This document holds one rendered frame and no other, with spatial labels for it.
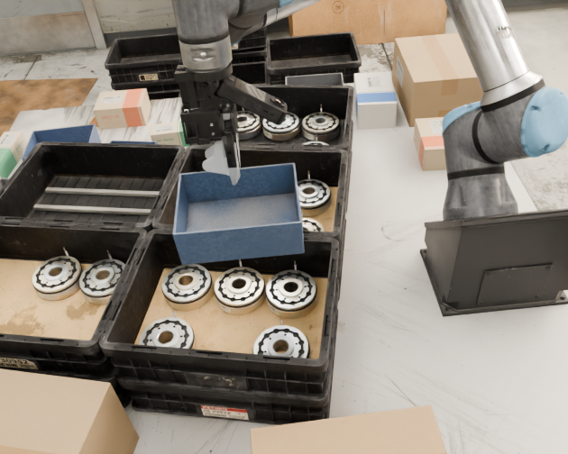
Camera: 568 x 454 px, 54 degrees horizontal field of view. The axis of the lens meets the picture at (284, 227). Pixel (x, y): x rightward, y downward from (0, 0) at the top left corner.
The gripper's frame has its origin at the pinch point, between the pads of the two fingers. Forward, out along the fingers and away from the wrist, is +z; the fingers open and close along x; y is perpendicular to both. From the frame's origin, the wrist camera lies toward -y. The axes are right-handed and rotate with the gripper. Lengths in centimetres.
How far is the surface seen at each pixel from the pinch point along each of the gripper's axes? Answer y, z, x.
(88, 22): 129, 55, -311
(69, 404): 29.4, 25.6, 26.6
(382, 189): -34, 36, -49
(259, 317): -0.9, 29.9, 4.8
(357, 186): -27, 36, -50
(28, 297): 49, 29, -4
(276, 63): -3, 42, -171
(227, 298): 5.2, 26.7, 2.3
